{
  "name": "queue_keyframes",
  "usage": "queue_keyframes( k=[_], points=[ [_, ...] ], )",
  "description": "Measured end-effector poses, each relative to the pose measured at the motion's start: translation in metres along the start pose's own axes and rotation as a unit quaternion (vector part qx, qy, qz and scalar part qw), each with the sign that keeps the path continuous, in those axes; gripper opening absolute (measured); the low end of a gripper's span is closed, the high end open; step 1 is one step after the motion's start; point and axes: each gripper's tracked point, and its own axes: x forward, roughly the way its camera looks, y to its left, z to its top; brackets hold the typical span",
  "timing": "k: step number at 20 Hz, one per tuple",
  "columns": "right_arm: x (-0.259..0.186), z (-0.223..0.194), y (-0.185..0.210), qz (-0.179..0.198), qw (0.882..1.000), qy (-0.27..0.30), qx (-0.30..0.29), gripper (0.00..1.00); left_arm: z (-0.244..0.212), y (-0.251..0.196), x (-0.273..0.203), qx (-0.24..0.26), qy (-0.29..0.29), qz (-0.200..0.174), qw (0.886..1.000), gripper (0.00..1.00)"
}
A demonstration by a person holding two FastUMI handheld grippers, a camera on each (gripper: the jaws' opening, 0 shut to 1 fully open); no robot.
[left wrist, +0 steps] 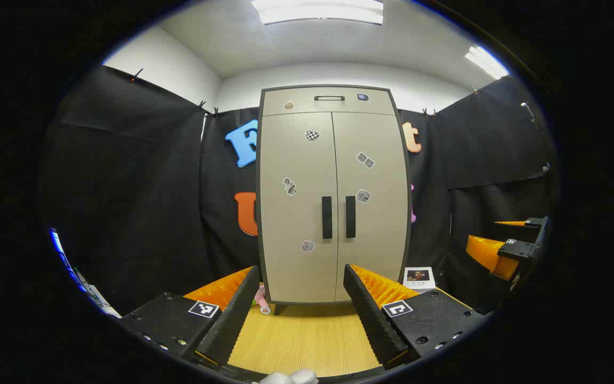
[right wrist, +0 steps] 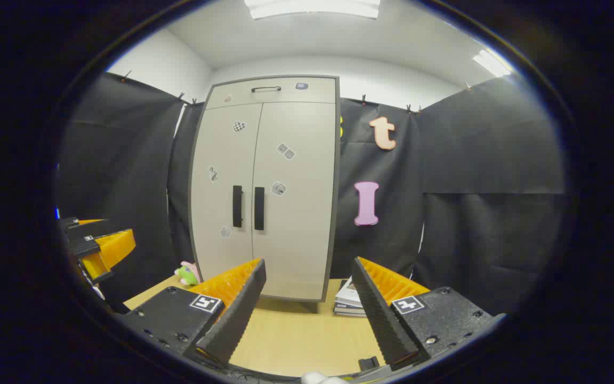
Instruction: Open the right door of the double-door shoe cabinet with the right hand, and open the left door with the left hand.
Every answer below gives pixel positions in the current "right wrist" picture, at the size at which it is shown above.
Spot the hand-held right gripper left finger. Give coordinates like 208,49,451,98
118,259,266,366

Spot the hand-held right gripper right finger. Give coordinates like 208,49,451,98
351,257,506,372

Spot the grey door with square stickers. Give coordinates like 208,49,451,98
252,101,337,300

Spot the grey door with checkered sticker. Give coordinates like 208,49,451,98
190,104,263,281

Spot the grey double-door shoe cabinet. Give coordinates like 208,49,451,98
187,75,341,314

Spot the grey cabinet drawer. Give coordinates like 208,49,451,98
206,77,337,110

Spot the stack of magazines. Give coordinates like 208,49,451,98
333,276,369,318

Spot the green pink plush toy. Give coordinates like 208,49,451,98
175,261,201,287

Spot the black backdrop cloth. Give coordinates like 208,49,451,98
56,72,566,315

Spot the small ceiling light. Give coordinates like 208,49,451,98
472,49,513,78

